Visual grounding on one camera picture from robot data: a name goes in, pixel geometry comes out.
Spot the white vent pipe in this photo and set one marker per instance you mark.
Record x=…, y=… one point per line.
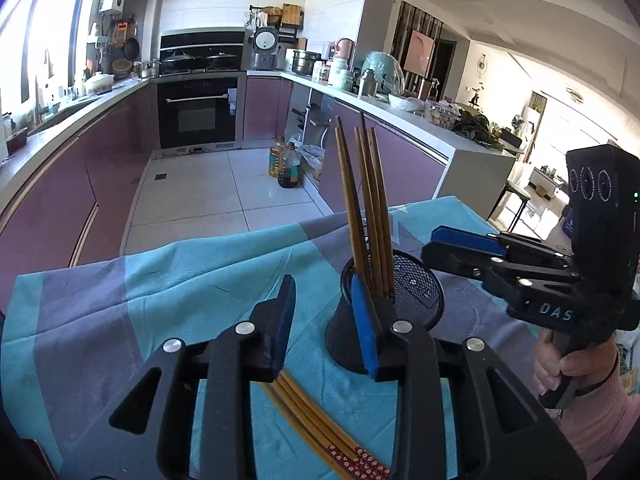
x=152, y=25

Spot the pink wall picture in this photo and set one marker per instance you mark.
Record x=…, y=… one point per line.
x=419, y=52

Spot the black mesh pen holder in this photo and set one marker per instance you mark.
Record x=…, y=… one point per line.
x=340, y=335

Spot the wall clock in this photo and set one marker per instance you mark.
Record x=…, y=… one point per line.
x=481, y=65

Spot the yellow cooking oil bottle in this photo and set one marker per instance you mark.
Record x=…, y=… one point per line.
x=276, y=160

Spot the clear plastic bag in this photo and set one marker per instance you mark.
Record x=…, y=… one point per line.
x=310, y=157

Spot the purple lower kitchen cabinets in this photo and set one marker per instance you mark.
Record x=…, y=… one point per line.
x=75, y=185
x=400, y=160

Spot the teal grey patchwork tablecloth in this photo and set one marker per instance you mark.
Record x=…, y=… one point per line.
x=150, y=310

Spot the bamboo steamer basket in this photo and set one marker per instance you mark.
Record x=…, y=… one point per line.
x=121, y=66

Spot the black pan with lid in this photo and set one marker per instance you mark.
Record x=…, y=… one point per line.
x=222, y=61

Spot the white low cabinet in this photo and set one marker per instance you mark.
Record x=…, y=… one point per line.
x=547, y=180

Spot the leafy green vegetables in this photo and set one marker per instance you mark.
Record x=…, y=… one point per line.
x=475, y=127

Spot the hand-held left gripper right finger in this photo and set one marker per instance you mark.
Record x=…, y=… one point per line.
x=364, y=335

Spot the brown metal tumbler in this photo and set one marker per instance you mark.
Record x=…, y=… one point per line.
x=427, y=91

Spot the wooden chopstick red patterned end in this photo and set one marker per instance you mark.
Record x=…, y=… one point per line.
x=362, y=122
x=381, y=195
x=367, y=195

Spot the black wok glass lid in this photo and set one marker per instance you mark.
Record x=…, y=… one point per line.
x=180, y=60

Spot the woven basket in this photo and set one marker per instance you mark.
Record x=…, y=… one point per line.
x=272, y=14

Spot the steel kitchen faucet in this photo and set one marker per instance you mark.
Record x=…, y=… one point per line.
x=49, y=65

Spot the clear egg container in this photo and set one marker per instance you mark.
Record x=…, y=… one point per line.
x=440, y=115

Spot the bunch of wooden chopsticks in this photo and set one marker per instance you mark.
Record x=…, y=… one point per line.
x=320, y=435

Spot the person's right forearm pink sleeve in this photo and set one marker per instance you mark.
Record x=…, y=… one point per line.
x=600, y=420

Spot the round ceiling lamp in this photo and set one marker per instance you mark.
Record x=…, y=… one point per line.
x=575, y=96

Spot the black wall storage rack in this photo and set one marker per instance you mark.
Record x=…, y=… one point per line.
x=295, y=35

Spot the steel thermos bottle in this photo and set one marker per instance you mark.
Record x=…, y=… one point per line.
x=366, y=85

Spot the wooden cutting board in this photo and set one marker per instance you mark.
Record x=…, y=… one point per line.
x=291, y=15

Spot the steel stockpot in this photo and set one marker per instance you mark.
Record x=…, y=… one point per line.
x=305, y=64

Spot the black stool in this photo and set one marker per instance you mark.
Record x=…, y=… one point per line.
x=515, y=191

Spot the white rice cooker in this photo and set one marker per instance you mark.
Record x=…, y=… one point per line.
x=262, y=45

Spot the black range hood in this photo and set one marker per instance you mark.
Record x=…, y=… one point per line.
x=200, y=40

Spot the black built-in oven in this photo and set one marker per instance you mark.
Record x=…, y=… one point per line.
x=197, y=110

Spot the white plastic bottle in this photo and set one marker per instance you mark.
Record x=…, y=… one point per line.
x=341, y=77

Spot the kitchen window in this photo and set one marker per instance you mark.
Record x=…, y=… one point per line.
x=50, y=20

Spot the person's right hand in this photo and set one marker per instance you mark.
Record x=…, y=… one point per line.
x=590, y=365

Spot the orange hanging grater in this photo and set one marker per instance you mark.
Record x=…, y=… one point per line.
x=121, y=32

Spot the dark sauce bottle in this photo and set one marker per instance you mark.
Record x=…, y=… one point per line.
x=290, y=170

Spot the black hanging frying pan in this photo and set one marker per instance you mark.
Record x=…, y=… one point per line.
x=131, y=49

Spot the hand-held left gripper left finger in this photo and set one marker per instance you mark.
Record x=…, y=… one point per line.
x=282, y=325

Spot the dark slatted room divider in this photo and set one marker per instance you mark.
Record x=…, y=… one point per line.
x=400, y=35

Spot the white ceramic casserole pot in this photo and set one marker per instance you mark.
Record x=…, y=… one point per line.
x=100, y=85

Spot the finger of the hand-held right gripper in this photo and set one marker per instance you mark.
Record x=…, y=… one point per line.
x=450, y=255
x=465, y=241

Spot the white kitchen countertop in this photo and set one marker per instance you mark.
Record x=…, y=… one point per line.
x=435, y=132

